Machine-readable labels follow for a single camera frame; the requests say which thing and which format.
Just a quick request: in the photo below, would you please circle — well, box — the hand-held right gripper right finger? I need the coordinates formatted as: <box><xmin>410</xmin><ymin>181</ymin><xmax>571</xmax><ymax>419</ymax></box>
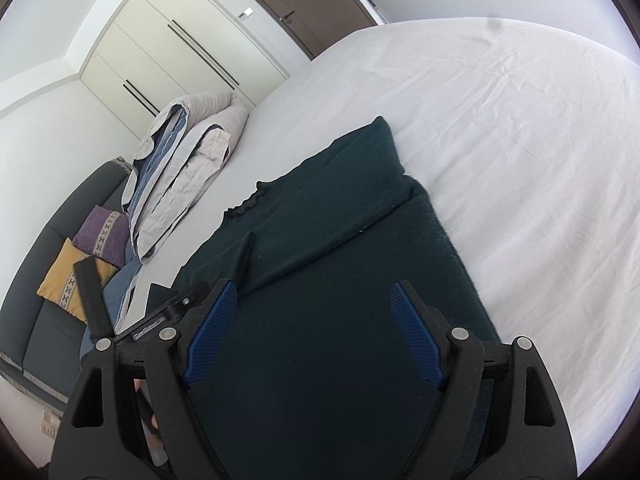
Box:
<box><xmin>390</xmin><ymin>280</ymin><xmax>578</xmax><ymax>480</ymax></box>

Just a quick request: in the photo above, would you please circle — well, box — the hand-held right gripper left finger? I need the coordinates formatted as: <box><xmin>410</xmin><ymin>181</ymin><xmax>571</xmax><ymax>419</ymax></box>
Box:
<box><xmin>47</xmin><ymin>279</ymin><xmax>239</xmax><ymax>480</ymax></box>

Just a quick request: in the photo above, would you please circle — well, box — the dark green knit sweater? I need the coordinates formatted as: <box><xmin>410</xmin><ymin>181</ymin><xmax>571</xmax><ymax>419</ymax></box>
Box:
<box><xmin>170</xmin><ymin>116</ymin><xmax>501</xmax><ymax>480</ymax></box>

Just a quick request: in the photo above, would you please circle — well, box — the person's left hand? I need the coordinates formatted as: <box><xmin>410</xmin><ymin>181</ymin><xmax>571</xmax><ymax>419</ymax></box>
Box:
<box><xmin>132</xmin><ymin>378</ymin><xmax>162</xmax><ymax>436</ymax></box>

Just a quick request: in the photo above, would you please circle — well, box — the blue grey blanket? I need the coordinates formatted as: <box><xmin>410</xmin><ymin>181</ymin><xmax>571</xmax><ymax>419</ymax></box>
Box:
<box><xmin>79</xmin><ymin>247</ymin><xmax>143</xmax><ymax>363</ymax></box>

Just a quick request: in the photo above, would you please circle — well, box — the yellow patterned cushion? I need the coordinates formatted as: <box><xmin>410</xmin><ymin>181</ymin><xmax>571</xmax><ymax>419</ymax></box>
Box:
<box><xmin>36</xmin><ymin>237</ymin><xmax>118</xmax><ymax>323</ymax></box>

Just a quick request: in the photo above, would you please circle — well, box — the purple patterned cushion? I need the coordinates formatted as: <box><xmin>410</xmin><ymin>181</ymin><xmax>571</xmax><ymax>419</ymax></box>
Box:
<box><xmin>72</xmin><ymin>205</ymin><xmax>132</xmax><ymax>268</ymax></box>

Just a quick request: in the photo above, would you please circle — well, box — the dark grey upholstered bench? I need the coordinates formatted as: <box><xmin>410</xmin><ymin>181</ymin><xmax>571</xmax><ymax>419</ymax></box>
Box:
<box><xmin>0</xmin><ymin>157</ymin><xmax>132</xmax><ymax>406</ymax></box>

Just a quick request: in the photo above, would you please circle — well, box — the folded beige duvet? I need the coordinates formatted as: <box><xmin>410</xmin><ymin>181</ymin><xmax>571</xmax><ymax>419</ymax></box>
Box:
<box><xmin>121</xmin><ymin>91</ymin><xmax>251</xmax><ymax>264</ymax></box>

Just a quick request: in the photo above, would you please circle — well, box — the white bed sheet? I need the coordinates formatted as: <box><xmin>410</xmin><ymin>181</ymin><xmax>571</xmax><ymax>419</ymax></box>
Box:
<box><xmin>112</xmin><ymin>17</ymin><xmax>637</xmax><ymax>463</ymax></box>

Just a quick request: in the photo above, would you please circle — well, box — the cream wardrobe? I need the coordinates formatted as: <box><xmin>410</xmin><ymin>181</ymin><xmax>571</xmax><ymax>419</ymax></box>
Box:
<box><xmin>80</xmin><ymin>0</ymin><xmax>312</xmax><ymax>133</ymax></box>

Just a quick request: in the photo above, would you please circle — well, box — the black wardrobe handle strip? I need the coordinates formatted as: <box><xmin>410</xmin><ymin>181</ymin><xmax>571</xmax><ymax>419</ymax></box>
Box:
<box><xmin>167</xmin><ymin>20</ymin><xmax>241</xmax><ymax>89</ymax></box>
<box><xmin>123</xmin><ymin>81</ymin><xmax>162</xmax><ymax>117</ymax></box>

